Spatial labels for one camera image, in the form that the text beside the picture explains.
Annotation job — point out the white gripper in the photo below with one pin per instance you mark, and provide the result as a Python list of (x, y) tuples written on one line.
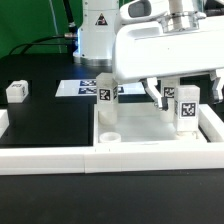
[(143, 50)]

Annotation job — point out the white square table top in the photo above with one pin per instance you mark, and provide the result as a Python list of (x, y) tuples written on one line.
[(137, 123)]

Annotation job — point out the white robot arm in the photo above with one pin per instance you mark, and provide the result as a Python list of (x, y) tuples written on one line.
[(97, 34)]

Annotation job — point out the white U-shaped fence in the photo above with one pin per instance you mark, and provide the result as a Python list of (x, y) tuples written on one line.
[(121, 157)]

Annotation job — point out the white sheet with tags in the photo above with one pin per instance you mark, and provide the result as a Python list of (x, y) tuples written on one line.
[(87, 87)]

